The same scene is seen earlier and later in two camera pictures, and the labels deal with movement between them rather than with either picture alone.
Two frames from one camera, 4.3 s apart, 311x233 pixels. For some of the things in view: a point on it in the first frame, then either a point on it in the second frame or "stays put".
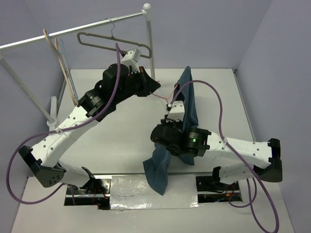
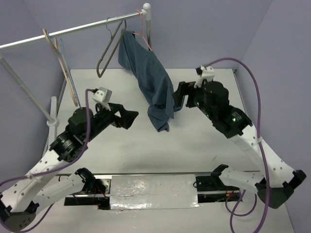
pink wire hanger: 167,99 to 141,34
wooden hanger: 56,48 stays put
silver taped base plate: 134,192 stays put
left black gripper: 149,84 to 127,116
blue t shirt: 157,167 to 153,76
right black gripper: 180,123 to 181,91
